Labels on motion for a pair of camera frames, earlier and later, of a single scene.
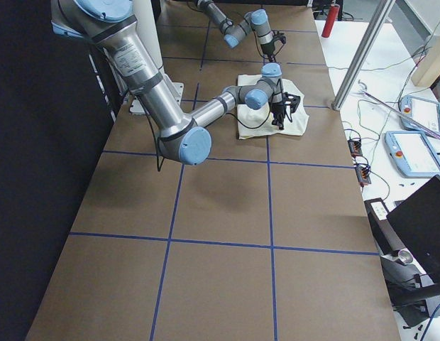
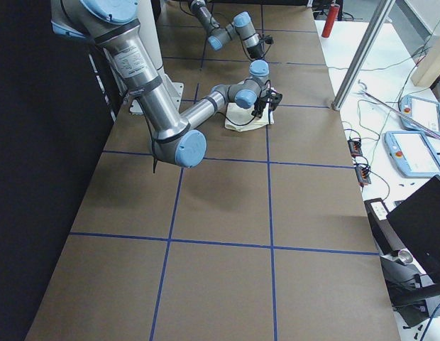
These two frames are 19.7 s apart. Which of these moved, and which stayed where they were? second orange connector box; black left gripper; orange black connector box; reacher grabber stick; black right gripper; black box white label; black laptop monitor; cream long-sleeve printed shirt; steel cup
Moved: black left gripper; cream long-sleeve printed shirt; black right gripper
Stayed: black laptop monitor; second orange connector box; reacher grabber stick; orange black connector box; black box white label; steel cup
